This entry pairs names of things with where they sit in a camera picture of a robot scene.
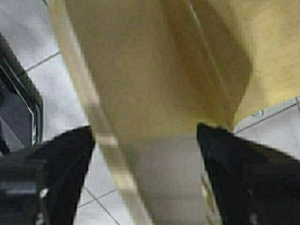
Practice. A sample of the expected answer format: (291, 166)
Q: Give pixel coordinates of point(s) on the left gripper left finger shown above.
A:
(42, 184)

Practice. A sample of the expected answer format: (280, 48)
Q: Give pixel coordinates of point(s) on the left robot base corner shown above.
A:
(21, 105)

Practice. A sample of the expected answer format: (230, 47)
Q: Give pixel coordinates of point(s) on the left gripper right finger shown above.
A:
(253, 184)

